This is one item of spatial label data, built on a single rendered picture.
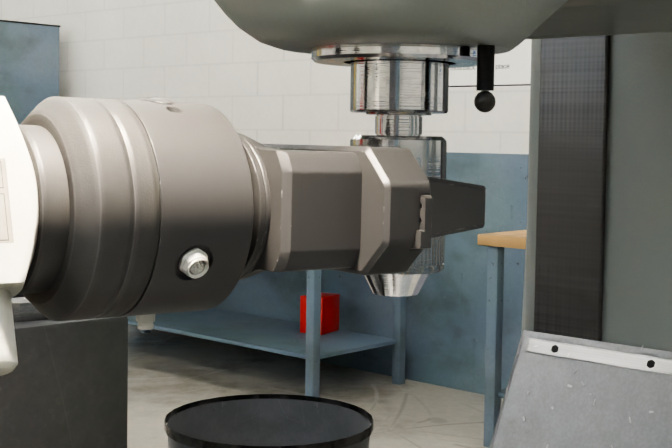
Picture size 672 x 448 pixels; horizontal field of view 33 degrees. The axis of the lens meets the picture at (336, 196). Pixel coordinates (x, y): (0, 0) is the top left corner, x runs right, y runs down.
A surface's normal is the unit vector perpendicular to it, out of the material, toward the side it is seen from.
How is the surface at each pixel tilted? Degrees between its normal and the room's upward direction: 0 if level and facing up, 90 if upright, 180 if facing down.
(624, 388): 63
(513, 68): 90
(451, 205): 90
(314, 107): 90
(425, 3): 134
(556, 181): 90
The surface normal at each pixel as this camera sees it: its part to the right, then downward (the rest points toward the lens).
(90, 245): -0.15, 0.19
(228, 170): 0.56, -0.36
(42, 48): 0.74, 0.04
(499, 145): -0.67, 0.03
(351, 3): -0.18, 0.75
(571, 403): -0.60, -0.41
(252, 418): 0.27, -0.01
